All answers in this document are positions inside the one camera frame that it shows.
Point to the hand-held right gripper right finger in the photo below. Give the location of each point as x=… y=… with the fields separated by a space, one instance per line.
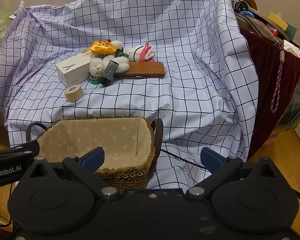
x=211 y=159

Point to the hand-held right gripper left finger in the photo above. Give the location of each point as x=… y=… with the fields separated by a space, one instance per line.
x=92 y=158

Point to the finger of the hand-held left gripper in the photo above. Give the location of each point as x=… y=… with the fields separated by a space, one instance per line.
x=30 y=146

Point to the woven basket with fabric lining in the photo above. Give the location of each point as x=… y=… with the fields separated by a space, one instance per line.
x=102 y=135

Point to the beige tape roll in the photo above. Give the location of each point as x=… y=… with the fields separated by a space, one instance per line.
x=73 y=95

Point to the dark grey case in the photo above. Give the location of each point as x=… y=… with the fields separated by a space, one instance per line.
x=109 y=71

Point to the white teddy bear plush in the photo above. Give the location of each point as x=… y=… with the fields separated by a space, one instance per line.
x=96 y=66

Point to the yellow embroidered pouch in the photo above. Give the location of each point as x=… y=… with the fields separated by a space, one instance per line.
x=102 y=47

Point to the white and pink handkerchief bundle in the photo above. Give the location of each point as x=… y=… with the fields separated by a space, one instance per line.
x=135 y=53

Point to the white plush toy green outfit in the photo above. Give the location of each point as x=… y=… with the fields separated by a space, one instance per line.
x=117 y=45

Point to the green tape roll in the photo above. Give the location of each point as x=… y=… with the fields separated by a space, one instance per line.
x=93 y=81

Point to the white phone box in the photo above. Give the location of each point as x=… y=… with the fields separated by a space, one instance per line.
x=72 y=71

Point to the dark red velvet cloth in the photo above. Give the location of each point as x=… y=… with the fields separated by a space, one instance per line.
x=265 y=80

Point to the brown leather wallet case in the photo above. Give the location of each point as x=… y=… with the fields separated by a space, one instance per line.
x=142 y=70

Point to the clear plastic bag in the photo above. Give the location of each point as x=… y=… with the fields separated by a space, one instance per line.
x=297 y=100

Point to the white checked bed sheet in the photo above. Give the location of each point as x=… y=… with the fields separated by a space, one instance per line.
x=177 y=55

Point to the white tissue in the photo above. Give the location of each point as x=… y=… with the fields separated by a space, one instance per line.
x=291 y=48

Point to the blue ball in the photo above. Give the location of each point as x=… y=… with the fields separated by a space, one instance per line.
x=247 y=13

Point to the green box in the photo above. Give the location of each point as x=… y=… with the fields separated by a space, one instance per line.
x=292 y=33

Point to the yellow box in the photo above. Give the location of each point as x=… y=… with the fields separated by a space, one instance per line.
x=277 y=20

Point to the black and white striped cloth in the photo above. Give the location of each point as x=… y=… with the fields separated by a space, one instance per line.
x=240 y=4

